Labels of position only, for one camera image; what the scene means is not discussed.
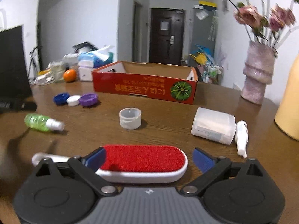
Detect green spray bottle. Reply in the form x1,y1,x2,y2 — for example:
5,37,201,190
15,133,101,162
24,113,65,132

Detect blue bottle cap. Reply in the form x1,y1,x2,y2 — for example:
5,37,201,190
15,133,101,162
53,92,70,106

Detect red lint brush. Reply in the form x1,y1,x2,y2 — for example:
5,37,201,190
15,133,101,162
31,144,189,184

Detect translucent plastic box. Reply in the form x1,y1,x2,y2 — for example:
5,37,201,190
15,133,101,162
191,107,236,145

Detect white bottle cap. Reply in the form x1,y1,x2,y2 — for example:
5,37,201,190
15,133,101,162
66,95,81,107

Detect grey tape roll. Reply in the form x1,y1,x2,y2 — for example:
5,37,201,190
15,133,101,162
119,108,142,130

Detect purple bottle cap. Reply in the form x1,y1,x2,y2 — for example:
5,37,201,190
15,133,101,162
79,93,98,107

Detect black monitor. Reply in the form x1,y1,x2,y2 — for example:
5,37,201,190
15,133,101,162
0,26,32,99

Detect orange fruit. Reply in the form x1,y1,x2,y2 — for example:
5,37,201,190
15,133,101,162
63,69,77,83

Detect black items on container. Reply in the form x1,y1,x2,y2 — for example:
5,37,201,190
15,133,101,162
73,41,94,53

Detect yellow container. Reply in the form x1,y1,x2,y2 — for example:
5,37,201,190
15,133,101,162
274,56,299,141

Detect red cardboard box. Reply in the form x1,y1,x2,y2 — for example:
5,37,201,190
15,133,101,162
92,61,198,104

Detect metal storage cart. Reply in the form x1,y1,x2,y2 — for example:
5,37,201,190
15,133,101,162
200,64,224,85

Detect blue tissue pack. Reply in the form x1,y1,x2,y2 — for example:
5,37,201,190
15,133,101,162
78,46,114,68

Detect pink textured vase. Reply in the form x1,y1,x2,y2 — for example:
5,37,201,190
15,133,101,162
241,41,276,105

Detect grey refrigerator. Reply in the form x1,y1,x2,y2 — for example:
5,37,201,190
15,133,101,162
190,5,217,58

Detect dark front door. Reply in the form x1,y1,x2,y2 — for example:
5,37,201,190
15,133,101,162
149,9,185,65

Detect dried pink roses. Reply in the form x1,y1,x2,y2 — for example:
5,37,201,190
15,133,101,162
227,0,298,50

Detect camera tripod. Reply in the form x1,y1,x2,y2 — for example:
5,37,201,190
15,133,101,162
27,46,40,80

